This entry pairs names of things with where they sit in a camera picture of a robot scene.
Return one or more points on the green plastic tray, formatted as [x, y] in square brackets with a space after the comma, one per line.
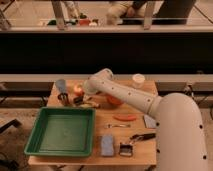
[62, 131]

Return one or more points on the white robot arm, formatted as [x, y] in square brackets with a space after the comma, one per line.
[180, 138]

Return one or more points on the orange bowl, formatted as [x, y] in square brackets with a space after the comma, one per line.
[113, 101]

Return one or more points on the silver fork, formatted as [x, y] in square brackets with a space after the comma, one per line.
[117, 125]

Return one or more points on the grey blue cloth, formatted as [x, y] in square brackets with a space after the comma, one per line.
[149, 122]

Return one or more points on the white paper cup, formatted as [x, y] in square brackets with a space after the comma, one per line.
[138, 80]

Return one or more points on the blue sponge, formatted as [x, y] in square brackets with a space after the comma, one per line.
[107, 145]

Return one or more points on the blue plastic cup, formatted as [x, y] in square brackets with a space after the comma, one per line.
[61, 85]

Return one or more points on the wooden table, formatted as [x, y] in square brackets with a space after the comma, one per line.
[144, 152]

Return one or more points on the red apple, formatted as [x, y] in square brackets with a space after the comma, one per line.
[78, 90]

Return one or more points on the yellow banana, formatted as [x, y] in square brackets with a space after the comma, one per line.
[90, 105]

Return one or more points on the orange carrot toy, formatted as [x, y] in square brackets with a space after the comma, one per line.
[125, 118]

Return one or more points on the black handled brush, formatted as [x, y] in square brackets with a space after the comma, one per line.
[126, 149]

